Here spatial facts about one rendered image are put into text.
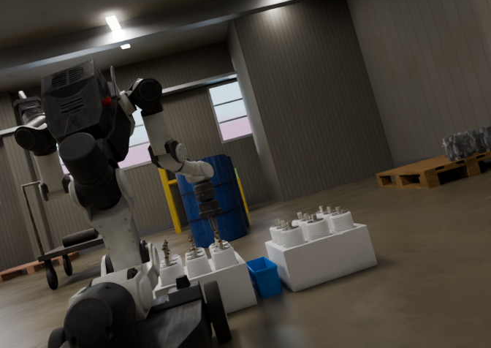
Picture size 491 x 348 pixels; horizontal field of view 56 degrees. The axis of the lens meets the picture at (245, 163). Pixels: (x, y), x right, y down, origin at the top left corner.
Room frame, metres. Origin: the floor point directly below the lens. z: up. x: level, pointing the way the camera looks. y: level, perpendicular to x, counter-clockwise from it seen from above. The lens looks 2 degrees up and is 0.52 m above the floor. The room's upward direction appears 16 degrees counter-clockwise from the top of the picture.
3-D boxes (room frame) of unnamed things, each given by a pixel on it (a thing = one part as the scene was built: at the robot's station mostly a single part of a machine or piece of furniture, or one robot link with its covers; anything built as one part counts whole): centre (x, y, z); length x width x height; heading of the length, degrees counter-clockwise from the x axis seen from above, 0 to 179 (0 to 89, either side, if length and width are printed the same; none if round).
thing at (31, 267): (7.45, 3.66, 0.06); 1.32 x 0.91 x 0.12; 96
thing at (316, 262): (2.16, -0.21, 0.09); 0.39 x 0.39 x 0.18; 10
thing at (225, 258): (1.98, 0.20, 0.16); 0.10 x 0.10 x 0.18
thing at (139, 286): (1.32, 0.47, 0.28); 0.21 x 0.20 x 0.13; 6
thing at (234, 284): (2.08, 0.33, 0.09); 0.39 x 0.39 x 0.18; 8
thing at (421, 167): (4.63, -1.86, 0.19); 1.33 x 0.93 x 0.38; 6
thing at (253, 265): (2.13, 0.06, 0.06); 0.30 x 0.11 x 0.12; 9
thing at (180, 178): (4.70, 0.40, 0.40); 1.09 x 0.67 x 0.80; 12
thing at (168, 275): (1.95, 0.43, 0.16); 0.10 x 0.10 x 0.18
